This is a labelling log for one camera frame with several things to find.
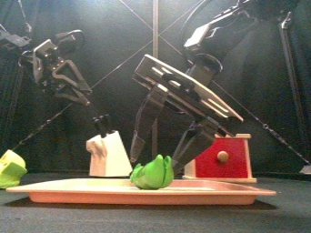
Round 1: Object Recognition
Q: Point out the round wooden drawer knob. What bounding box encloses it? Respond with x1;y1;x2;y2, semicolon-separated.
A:
217;150;231;163

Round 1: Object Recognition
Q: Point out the red wooden toy drawer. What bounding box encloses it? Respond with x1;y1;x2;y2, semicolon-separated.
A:
182;132;258;184

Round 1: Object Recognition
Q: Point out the green toy lettuce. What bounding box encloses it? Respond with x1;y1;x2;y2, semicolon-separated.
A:
128;154;175;191

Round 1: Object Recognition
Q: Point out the white wooden knife block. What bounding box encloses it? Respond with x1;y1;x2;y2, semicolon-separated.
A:
86;130;134;178

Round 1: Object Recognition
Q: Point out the pink plastic tray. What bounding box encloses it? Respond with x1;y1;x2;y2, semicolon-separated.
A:
6;177;278;206

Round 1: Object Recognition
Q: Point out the yellow-green toy block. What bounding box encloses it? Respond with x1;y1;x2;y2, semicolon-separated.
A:
0;148;30;189

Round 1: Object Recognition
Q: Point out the black knife handle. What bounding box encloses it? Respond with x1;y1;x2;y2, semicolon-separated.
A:
91;114;115;138

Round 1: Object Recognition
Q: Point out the metal frame pole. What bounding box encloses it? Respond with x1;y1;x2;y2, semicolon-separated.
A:
151;0;161;158

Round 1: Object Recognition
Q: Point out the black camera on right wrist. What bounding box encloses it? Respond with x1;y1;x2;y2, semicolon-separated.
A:
183;12;261;56

